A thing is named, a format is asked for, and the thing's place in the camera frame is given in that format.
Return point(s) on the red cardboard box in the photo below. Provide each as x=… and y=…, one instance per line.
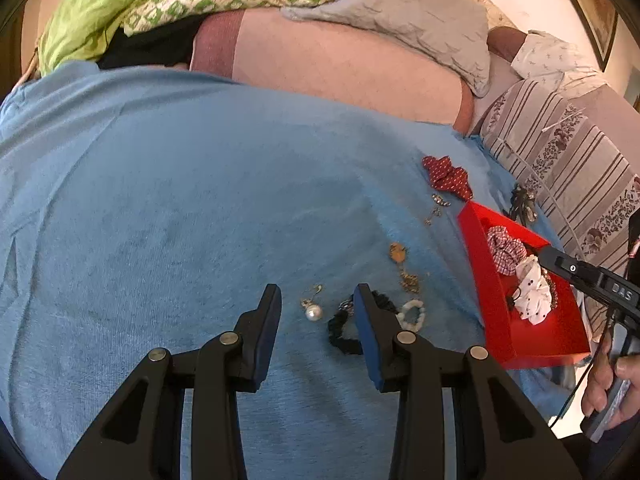
x=492, y=310

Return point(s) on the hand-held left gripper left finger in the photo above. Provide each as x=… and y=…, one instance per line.
x=265, y=330

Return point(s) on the grey pillow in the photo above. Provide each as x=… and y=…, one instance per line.
x=400, y=10

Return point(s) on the red polka dot scrunchie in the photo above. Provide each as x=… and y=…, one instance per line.
x=450, y=177

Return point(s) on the gold round pendant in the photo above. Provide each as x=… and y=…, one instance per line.
x=397, y=252

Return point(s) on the framed wall picture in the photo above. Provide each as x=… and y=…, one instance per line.
x=597, y=15

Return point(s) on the black cloth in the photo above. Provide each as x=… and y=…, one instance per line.
x=150, y=47

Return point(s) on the striped floral pillow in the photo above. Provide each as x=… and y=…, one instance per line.
x=575, y=160

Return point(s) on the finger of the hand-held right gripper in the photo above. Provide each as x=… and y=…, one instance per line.
x=565, y=265

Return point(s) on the red plaid scrunchie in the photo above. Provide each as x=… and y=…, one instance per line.
x=505, y=255

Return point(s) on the small silver earrings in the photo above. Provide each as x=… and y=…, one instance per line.
x=440, y=201

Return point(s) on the blue blanket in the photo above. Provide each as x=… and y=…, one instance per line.
x=150, y=210

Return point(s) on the white patterned cloth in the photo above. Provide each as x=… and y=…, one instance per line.
x=550, y=60

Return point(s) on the green quilt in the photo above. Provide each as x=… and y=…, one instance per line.
x=100, y=10

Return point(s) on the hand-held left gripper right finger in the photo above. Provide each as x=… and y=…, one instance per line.
x=367, y=340

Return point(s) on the black scrunchie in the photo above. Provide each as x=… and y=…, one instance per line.
x=340, y=332

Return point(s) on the person's right hand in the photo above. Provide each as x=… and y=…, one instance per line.
x=600, y=375

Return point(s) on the pink quilted cushion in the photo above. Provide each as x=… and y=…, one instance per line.
x=325, y=70

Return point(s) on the reddish brown cushion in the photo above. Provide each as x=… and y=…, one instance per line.
x=505, y=42

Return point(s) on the white cherry print scrunchie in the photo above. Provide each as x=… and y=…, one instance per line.
x=532, y=300

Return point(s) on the pearl drop earring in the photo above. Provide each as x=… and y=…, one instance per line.
x=314, y=312

